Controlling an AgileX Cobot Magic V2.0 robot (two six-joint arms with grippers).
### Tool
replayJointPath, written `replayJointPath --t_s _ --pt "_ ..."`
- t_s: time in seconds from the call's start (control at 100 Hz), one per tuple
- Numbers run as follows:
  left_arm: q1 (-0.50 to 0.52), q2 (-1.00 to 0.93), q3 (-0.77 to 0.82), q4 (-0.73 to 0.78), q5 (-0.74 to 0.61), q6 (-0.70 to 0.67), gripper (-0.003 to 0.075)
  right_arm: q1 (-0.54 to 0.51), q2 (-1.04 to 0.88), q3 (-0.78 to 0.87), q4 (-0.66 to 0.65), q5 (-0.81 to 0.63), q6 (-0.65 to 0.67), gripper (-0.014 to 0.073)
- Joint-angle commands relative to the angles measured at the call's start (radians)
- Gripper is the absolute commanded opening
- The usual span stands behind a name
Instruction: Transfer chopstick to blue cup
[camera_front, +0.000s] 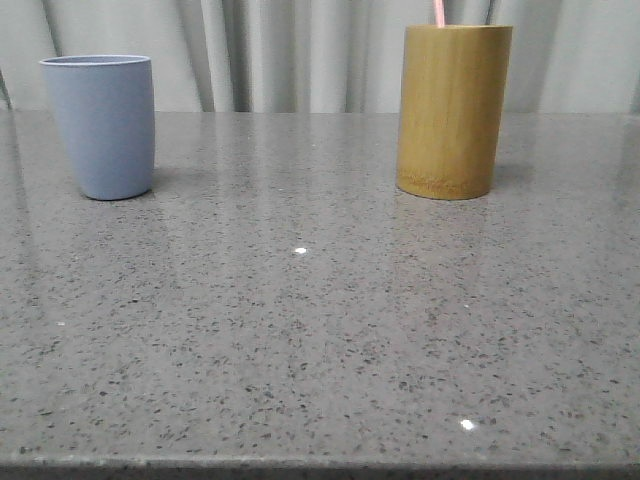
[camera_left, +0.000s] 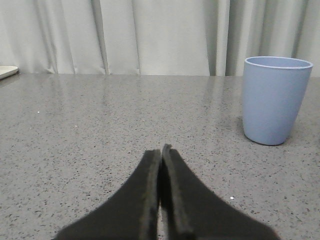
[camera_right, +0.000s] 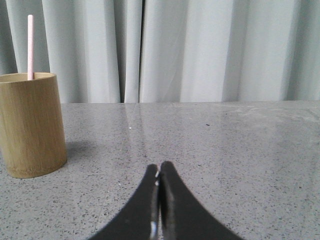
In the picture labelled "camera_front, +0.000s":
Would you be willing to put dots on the white pleated curtain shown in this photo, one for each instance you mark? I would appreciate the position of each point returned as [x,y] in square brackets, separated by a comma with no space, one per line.
[322,56]

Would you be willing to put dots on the bamboo cylinder holder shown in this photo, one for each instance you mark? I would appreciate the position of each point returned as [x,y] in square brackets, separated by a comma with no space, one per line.
[452,94]

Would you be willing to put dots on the blue plastic cup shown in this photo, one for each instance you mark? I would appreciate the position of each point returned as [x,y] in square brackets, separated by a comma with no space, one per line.
[103,106]

